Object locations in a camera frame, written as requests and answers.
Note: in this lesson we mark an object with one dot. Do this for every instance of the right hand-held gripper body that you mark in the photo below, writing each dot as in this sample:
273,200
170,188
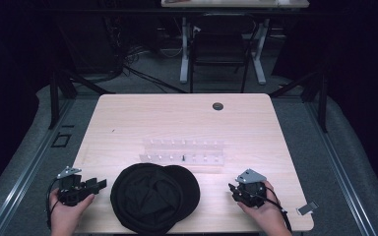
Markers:
252,188

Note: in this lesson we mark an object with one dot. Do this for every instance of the small grey tag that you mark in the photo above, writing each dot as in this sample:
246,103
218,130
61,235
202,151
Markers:
307,208

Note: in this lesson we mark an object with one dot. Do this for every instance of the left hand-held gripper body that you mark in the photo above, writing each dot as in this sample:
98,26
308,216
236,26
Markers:
72,191

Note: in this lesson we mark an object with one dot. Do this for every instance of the clear acrylic peg rack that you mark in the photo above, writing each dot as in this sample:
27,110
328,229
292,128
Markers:
183,152

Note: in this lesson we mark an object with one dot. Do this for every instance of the person's left hand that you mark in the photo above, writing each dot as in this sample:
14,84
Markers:
65,218

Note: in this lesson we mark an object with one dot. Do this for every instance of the person's right hand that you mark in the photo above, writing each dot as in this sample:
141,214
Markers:
269,216

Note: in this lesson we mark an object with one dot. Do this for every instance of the black chair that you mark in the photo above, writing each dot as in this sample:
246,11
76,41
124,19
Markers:
220,49

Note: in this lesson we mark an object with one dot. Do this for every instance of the aluminium floor rail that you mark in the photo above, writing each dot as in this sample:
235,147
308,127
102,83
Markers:
29,170
338,164

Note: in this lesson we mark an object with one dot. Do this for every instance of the black cap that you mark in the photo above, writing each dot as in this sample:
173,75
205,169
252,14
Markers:
154,198

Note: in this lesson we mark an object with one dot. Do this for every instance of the black metal stand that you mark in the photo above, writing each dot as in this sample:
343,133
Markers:
322,105
54,98

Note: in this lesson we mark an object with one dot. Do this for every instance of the white-legged desk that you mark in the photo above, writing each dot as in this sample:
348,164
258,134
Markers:
185,49

